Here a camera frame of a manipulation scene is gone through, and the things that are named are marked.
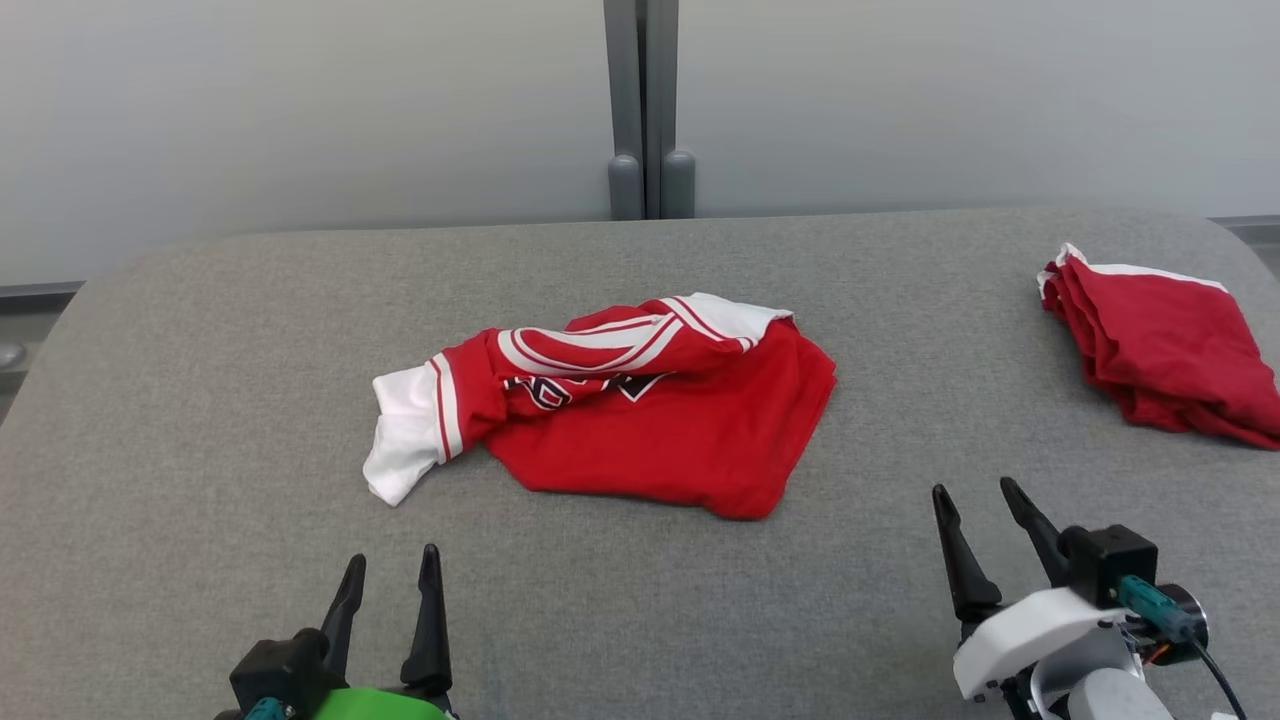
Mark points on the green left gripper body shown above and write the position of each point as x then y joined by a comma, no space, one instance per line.
380,705

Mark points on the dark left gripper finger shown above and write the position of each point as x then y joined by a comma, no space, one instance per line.
430,630
345,610

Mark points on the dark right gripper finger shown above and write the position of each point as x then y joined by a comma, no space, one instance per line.
1035,525
970,570

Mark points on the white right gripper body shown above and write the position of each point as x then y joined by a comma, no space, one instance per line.
1030,635

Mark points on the red white shorts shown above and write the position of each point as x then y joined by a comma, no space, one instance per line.
1170,350

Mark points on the red white basketball jersey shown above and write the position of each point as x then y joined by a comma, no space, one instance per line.
660,430

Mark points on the grey fabric sofa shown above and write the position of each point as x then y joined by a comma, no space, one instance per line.
640,600

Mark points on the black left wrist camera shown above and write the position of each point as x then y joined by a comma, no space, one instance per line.
280,670

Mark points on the grey partition base rail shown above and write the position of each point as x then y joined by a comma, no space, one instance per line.
1250,228

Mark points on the grey cylindrical post foot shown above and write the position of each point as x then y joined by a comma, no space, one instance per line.
626,188
678,185

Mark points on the grey partition frame post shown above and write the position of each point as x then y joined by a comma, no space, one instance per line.
640,80

